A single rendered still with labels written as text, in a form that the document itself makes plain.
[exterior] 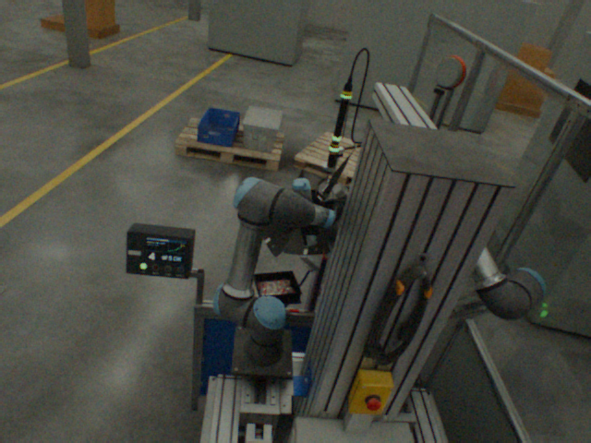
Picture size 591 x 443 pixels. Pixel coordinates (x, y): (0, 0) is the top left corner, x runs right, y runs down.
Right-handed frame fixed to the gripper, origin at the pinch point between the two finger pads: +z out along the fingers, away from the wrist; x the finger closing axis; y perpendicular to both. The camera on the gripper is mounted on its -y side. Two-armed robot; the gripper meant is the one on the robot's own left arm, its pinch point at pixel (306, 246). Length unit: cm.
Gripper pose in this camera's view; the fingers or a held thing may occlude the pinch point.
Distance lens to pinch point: 203.3
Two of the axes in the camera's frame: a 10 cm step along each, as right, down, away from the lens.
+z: 1.4, 8.1, 5.8
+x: -0.4, -5.8, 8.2
